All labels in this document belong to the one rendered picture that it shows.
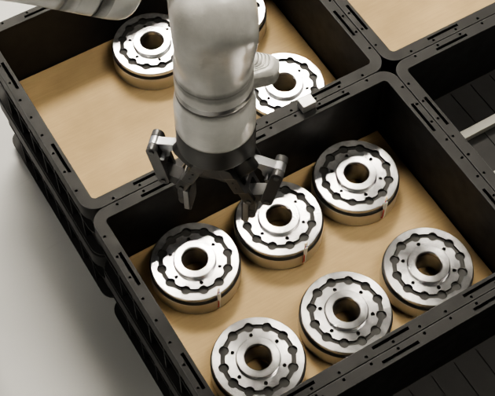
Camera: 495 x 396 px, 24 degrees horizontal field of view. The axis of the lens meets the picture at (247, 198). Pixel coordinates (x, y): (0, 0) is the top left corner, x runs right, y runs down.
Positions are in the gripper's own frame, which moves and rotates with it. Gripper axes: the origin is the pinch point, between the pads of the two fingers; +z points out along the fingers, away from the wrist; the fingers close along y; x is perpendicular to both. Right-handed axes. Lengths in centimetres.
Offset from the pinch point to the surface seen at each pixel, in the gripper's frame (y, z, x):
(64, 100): -25.7, 17.2, 20.0
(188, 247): -4.1, 13.5, 1.2
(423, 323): 22.9, 7.2, -5.1
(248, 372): 6.2, 13.5, -12.1
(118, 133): -17.6, 17.2, 16.7
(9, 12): -44, 30, 42
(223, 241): -0.6, 14.4, 3.3
